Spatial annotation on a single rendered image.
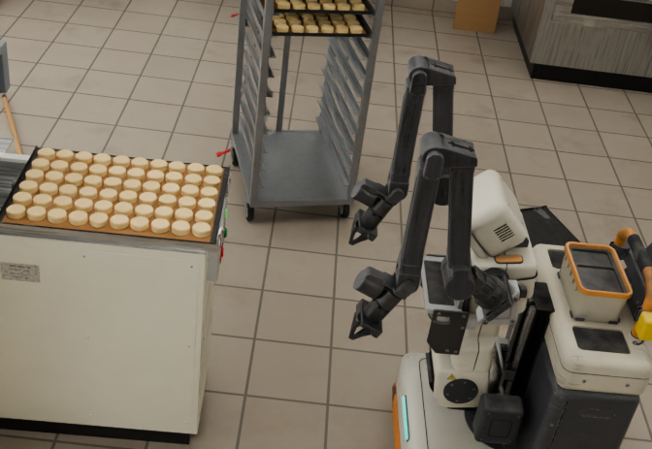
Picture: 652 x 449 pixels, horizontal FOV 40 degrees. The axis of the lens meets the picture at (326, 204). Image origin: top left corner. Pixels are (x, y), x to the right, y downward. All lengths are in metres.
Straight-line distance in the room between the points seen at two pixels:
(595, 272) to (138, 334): 1.36
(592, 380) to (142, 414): 1.42
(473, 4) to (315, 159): 2.47
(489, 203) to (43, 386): 1.53
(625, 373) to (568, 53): 3.60
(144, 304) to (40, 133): 2.23
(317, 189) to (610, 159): 1.86
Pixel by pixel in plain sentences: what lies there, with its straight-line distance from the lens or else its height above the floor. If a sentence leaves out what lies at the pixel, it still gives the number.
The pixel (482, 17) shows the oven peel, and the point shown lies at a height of 0.10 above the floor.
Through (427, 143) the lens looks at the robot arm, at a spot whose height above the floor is 1.39.
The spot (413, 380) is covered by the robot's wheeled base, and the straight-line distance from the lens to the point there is 3.08.
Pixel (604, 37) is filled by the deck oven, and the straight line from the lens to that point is 5.93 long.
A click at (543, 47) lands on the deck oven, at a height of 0.24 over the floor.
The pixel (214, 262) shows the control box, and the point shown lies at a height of 0.77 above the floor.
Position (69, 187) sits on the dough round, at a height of 0.92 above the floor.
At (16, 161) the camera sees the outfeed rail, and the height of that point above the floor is 0.89.
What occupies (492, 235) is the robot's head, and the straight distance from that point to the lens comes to 2.40.
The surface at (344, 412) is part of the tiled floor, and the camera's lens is 3.31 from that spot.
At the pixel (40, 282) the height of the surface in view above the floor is 0.68.
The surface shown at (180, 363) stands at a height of 0.41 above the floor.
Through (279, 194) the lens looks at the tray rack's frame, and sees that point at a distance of 4.08.
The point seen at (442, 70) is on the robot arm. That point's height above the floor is 1.39.
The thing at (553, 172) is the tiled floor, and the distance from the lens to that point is 4.98.
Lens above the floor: 2.41
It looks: 34 degrees down
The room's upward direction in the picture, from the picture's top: 8 degrees clockwise
